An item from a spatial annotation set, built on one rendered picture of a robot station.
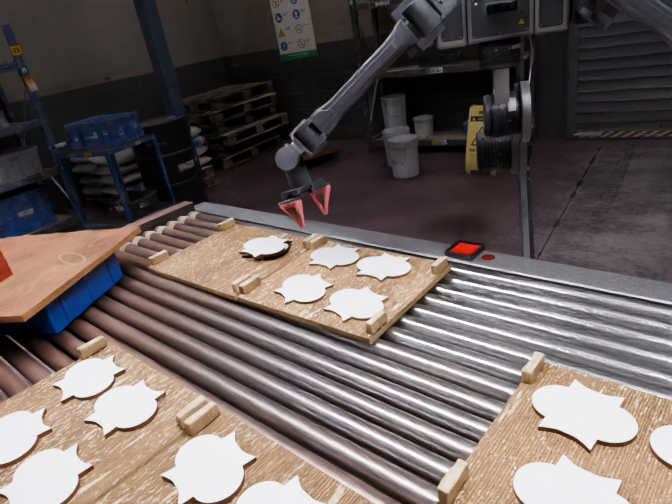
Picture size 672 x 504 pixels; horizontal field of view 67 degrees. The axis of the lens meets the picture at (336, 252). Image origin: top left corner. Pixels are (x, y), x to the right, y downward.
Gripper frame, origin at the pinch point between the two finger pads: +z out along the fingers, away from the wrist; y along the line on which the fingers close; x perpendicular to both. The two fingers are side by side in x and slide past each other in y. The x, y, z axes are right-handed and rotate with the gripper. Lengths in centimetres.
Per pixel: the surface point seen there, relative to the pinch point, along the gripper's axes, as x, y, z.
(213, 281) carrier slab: 21.5, -22.6, 6.9
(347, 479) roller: -45, -55, 27
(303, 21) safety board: 349, 437, -151
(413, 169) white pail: 182, 323, 45
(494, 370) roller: -53, -22, 29
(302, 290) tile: -6.1, -17.7, 13.1
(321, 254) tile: 1.9, -0.1, 10.5
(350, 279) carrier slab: -12.6, -7.5, 15.4
